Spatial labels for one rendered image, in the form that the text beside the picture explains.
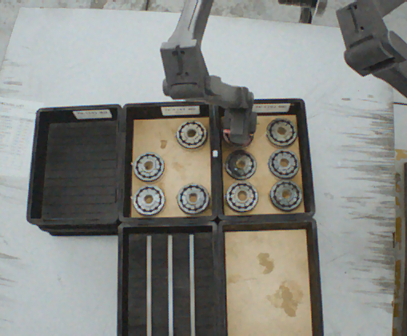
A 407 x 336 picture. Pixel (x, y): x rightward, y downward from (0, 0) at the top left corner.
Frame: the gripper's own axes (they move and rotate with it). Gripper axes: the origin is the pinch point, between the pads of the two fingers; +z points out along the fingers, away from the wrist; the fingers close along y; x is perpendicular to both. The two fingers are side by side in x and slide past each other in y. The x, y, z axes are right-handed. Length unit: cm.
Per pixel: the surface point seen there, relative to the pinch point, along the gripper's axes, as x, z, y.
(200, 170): -12.8, 5.7, -11.4
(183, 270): -46.1, 5.5, -13.6
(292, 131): 2.6, 2.3, 18.0
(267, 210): -24.3, 5.1, 11.4
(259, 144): -1.8, 5.4, 7.5
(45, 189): -24, 7, -63
